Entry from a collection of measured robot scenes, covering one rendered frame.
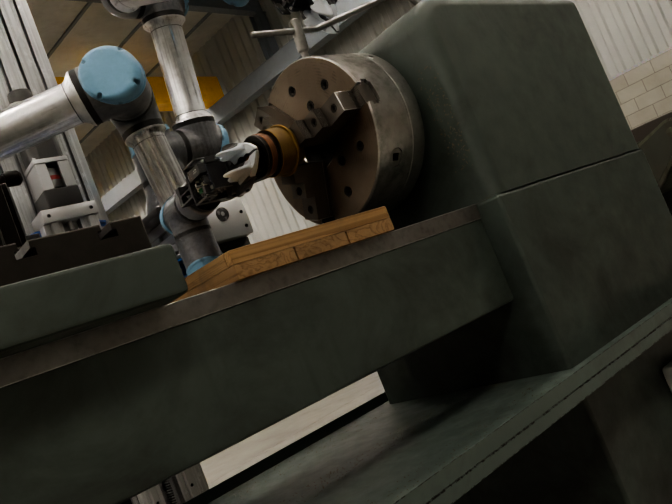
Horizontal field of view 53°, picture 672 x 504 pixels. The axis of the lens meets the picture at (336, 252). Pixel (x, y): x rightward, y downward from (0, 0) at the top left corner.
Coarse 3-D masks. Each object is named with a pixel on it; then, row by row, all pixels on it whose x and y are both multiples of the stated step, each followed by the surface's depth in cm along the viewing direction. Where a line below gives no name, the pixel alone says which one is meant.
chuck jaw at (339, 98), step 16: (336, 96) 114; (352, 96) 116; (368, 96) 116; (320, 112) 117; (336, 112) 115; (352, 112) 116; (304, 128) 117; (320, 128) 116; (336, 128) 119; (304, 144) 118; (320, 144) 122
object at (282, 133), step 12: (264, 132) 117; (276, 132) 117; (288, 132) 118; (264, 144) 114; (276, 144) 116; (288, 144) 116; (264, 156) 121; (276, 156) 115; (288, 156) 116; (300, 156) 120; (264, 168) 116; (276, 168) 116; (288, 168) 118
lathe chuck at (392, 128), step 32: (320, 64) 121; (352, 64) 119; (288, 96) 129; (320, 96) 123; (384, 96) 118; (352, 128) 119; (384, 128) 116; (320, 160) 131; (352, 160) 121; (384, 160) 117; (288, 192) 136; (352, 192) 122; (384, 192) 122
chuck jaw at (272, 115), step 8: (272, 104) 133; (256, 112) 130; (264, 112) 129; (272, 112) 129; (280, 112) 130; (256, 120) 131; (264, 120) 126; (272, 120) 126; (280, 120) 127; (288, 120) 128; (296, 120) 129; (264, 128) 123
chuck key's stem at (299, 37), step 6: (294, 18) 129; (294, 24) 128; (300, 24) 129; (300, 30) 129; (294, 36) 129; (300, 36) 128; (300, 42) 128; (306, 42) 129; (300, 48) 128; (306, 48) 129; (306, 54) 129
